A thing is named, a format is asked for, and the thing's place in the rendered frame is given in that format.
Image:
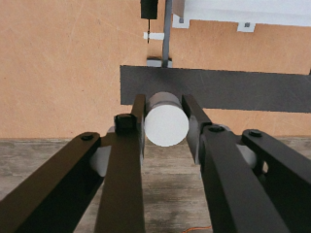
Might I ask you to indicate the grey cylinder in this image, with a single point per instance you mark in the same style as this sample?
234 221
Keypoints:
166 123

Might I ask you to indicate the black thin rod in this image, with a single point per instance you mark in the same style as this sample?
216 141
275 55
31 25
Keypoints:
148 11

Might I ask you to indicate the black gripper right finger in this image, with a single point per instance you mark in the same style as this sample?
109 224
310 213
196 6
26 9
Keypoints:
238 200

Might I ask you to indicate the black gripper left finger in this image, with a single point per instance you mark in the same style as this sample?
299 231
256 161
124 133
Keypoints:
55 197

